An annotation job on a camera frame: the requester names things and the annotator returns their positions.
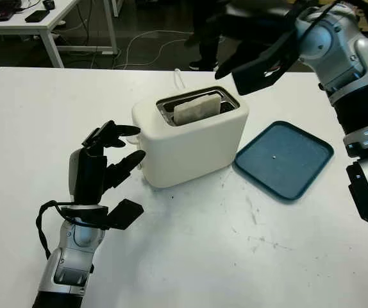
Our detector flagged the blue plastic tray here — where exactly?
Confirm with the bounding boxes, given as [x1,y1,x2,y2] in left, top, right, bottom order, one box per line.
[233,120,335,204]

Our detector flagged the black smartphone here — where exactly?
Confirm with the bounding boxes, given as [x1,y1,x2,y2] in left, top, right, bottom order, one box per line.
[25,10,51,24]

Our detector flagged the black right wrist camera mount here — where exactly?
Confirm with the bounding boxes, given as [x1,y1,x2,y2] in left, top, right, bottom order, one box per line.
[231,31,301,96]

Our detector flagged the white bread slice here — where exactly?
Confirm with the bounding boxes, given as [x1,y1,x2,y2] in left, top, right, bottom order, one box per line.
[173,94,221,126]

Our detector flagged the white office desk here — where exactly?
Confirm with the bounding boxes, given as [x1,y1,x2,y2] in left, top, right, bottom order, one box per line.
[0,0,119,69]

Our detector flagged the person in dark trousers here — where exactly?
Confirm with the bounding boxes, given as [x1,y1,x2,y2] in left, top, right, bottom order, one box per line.
[183,0,237,72]

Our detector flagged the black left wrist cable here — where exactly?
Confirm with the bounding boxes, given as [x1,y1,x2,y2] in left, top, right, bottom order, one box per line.
[35,200,76,260]

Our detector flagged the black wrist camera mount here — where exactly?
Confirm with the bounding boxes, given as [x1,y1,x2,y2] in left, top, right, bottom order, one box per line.
[58,198,145,230]
[231,31,301,96]

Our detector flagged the cream white two-slot toaster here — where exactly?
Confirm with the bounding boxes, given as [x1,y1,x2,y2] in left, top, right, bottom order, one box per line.
[131,85,250,189]

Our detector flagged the white toaster power cord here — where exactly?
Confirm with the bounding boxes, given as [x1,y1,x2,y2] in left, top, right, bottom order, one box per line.
[174,67,187,91]

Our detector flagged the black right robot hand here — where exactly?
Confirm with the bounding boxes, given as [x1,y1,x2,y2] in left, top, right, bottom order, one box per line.
[214,4,297,80]

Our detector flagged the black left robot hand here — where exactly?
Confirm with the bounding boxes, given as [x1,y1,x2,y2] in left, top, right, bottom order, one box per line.
[68,120,146,206]

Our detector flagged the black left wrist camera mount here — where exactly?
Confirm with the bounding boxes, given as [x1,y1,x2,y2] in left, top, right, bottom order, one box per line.
[58,198,145,230]

